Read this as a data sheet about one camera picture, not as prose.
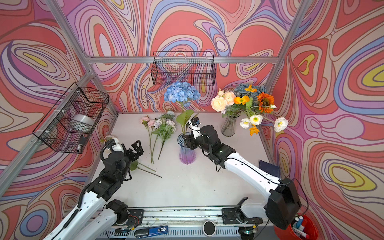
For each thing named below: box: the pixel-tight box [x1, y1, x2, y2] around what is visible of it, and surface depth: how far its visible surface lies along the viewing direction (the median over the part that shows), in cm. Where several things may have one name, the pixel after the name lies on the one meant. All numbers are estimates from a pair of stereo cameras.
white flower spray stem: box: [239, 104, 289, 133], surface depth 63 cm
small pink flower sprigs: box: [140, 110, 176, 164], surface depth 103 cm
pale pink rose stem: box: [100, 135, 115, 143], surface depth 101 cm
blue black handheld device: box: [134, 225, 169, 239], surface depth 68 cm
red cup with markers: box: [274, 213, 319, 240], surface depth 61 cm
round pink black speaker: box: [202, 220, 216, 237], surface depth 68 cm
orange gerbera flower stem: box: [257, 92, 275, 114], surface depth 71 cm
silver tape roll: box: [69, 114, 95, 133], surface depth 74 cm
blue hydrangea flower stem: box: [164, 81, 201, 133], surface depth 68 cm
